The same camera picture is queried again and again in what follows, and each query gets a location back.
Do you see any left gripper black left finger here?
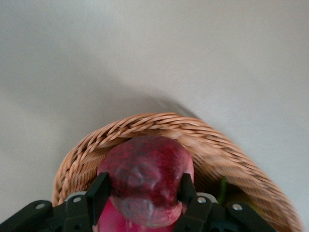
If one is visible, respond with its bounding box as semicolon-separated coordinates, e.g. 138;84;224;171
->
0;172;112;232

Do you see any pink dragon fruit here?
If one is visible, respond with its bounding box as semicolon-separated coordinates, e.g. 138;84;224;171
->
98;177;228;232

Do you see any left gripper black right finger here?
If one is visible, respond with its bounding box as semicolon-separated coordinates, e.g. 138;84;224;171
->
173;173;279;232

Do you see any red apple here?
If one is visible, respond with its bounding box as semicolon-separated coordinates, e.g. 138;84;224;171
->
97;135;195;227

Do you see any oval brown wicker basket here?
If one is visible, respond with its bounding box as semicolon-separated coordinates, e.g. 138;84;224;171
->
52;112;304;232

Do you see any brown green kiwi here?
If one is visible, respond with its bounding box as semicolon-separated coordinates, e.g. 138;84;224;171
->
226;192;261;214

